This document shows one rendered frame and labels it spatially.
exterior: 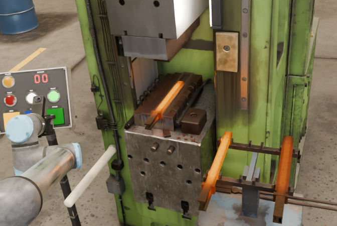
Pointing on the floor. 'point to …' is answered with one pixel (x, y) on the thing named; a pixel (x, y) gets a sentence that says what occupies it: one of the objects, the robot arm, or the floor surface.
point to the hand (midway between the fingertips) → (49, 115)
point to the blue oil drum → (16, 4)
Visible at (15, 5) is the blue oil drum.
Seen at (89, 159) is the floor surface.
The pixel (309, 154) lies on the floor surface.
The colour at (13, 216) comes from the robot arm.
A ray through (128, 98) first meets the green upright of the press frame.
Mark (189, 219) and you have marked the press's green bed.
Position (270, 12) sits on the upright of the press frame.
